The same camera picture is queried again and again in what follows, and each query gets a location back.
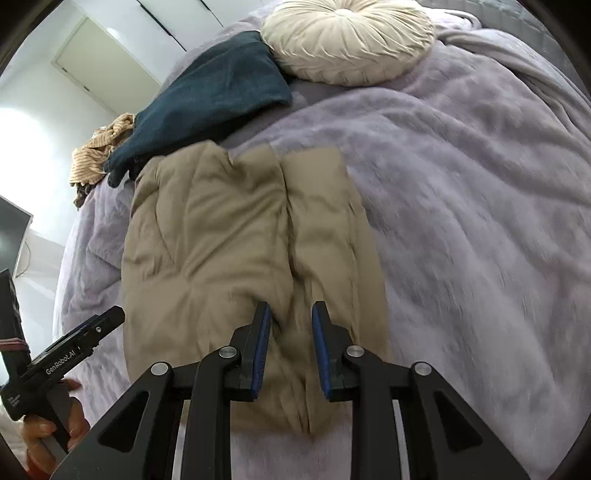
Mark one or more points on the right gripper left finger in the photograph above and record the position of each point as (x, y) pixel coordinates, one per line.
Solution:
(170, 409)

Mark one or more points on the wall mounted monitor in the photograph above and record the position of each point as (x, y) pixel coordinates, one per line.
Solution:
(14, 224)

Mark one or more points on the white wardrobe doors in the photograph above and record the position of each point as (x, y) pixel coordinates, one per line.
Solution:
(121, 51)

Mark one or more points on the beige quilted puffer jacket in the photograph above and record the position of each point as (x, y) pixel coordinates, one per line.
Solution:
(212, 234)

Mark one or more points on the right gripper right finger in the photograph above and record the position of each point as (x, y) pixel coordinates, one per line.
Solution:
(405, 419)

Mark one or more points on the tan striped crumpled garment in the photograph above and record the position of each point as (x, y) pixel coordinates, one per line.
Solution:
(88, 160)

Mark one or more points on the left hand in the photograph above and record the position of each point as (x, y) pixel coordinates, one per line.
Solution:
(36, 427)

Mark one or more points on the dark teal folded garment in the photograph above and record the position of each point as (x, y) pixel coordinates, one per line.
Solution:
(224, 88)

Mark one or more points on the round cream pleated cushion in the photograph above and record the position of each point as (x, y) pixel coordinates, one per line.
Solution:
(348, 43)

